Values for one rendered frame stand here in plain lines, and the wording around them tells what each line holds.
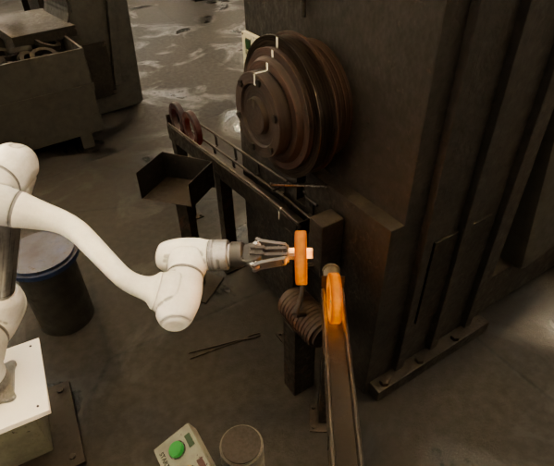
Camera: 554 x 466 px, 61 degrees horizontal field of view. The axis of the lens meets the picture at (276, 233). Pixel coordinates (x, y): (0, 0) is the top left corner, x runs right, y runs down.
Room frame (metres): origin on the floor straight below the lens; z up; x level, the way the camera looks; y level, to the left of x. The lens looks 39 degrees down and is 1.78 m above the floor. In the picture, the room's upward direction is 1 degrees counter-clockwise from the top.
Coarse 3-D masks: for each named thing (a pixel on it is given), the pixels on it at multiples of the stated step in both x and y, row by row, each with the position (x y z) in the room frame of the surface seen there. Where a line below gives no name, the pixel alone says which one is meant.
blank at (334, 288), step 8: (328, 280) 1.04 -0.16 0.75; (336, 280) 1.01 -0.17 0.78; (328, 288) 1.05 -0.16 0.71; (336, 288) 0.98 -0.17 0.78; (328, 296) 1.04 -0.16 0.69; (336, 296) 0.96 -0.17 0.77; (328, 304) 1.02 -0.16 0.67; (336, 304) 0.95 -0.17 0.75; (328, 312) 0.99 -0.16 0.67; (336, 312) 0.94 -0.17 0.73; (328, 320) 0.98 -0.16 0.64; (336, 320) 0.94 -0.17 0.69
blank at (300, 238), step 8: (296, 232) 1.04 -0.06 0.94; (304, 232) 1.04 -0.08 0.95; (296, 240) 1.01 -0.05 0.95; (304, 240) 1.00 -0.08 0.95; (296, 248) 0.98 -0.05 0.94; (304, 248) 0.98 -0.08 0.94; (296, 256) 0.97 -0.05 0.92; (304, 256) 0.96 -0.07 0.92; (296, 264) 0.95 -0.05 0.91; (304, 264) 0.95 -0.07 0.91; (296, 272) 0.94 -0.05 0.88; (304, 272) 0.94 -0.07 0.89; (296, 280) 0.95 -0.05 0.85; (304, 280) 0.94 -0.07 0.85
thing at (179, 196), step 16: (160, 160) 1.92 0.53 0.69; (176, 160) 1.92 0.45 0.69; (192, 160) 1.88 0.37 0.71; (144, 176) 1.81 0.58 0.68; (160, 176) 1.90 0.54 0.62; (176, 176) 1.92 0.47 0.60; (192, 176) 1.89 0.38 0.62; (208, 176) 1.81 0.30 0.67; (144, 192) 1.78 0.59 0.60; (160, 192) 1.80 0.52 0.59; (176, 192) 1.79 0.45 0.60; (192, 192) 1.68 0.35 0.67; (192, 208) 1.80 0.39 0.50; (192, 224) 1.78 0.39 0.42; (208, 288) 1.76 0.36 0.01
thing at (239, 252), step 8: (232, 248) 1.02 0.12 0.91; (240, 248) 1.02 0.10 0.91; (248, 248) 1.04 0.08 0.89; (232, 256) 1.00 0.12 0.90; (240, 256) 1.01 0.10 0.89; (248, 256) 1.01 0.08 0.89; (256, 256) 1.01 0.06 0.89; (232, 264) 0.99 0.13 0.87; (240, 264) 0.99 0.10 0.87; (248, 264) 0.99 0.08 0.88
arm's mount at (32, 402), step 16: (16, 352) 1.11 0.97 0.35; (32, 352) 1.11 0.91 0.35; (16, 368) 1.04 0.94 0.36; (32, 368) 1.04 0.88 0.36; (16, 384) 0.97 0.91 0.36; (32, 384) 0.97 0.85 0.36; (16, 400) 0.90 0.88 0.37; (32, 400) 0.90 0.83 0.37; (48, 400) 0.90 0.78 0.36; (0, 416) 0.84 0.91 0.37; (16, 416) 0.84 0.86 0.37; (32, 416) 0.84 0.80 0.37; (0, 432) 0.80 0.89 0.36
